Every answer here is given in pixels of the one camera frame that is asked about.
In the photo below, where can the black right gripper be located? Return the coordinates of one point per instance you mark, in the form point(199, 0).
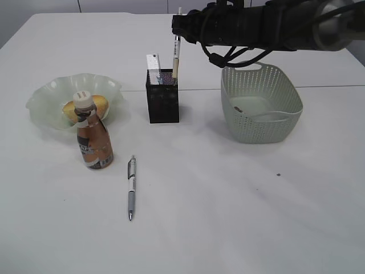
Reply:
point(213, 25)

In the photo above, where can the cream grip pen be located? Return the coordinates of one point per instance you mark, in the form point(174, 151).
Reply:
point(176, 57)

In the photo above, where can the clear plastic ruler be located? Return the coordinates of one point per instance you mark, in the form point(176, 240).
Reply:
point(154, 69)

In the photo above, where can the small paper ball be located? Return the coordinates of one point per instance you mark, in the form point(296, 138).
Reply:
point(238, 109)

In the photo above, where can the sugared bread roll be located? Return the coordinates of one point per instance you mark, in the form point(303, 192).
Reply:
point(102, 106)

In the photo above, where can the grey grip pen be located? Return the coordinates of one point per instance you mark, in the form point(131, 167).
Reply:
point(131, 187)

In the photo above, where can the Nescafe coffee bottle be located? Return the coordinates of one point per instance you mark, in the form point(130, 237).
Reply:
point(92, 136)

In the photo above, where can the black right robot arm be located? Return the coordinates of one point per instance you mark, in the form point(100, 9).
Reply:
point(277, 25)

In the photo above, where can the black mesh pen holder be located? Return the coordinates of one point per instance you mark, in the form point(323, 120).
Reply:
point(162, 97)

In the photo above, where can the pale green woven basket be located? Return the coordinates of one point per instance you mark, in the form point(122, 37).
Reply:
point(270, 103)

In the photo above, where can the pale green wavy plate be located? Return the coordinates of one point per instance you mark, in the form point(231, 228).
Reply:
point(46, 103)

